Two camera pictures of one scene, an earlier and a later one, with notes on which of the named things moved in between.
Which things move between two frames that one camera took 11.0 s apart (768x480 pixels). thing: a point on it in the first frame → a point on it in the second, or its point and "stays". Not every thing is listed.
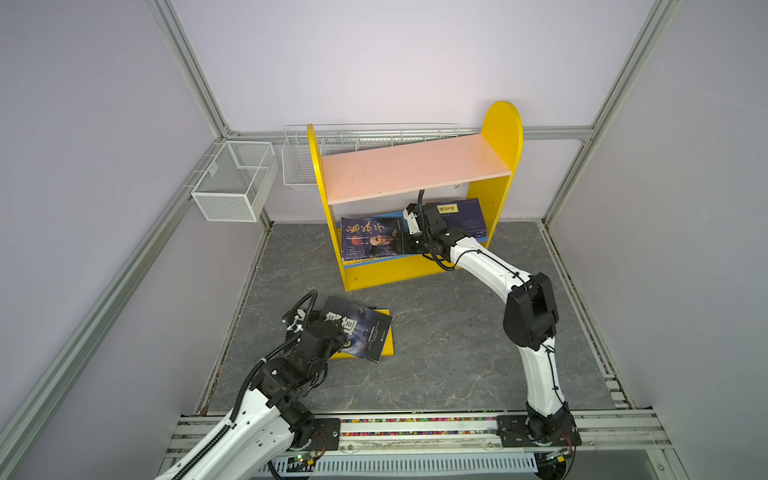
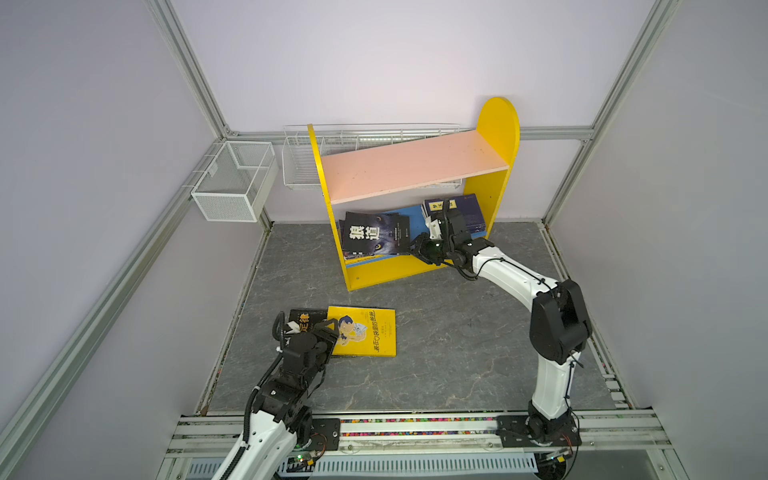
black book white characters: x=365 y=330 → x=368 y=233
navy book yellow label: x=466 y=216 stays
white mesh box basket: x=236 y=185 stays
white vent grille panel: x=411 y=462 stays
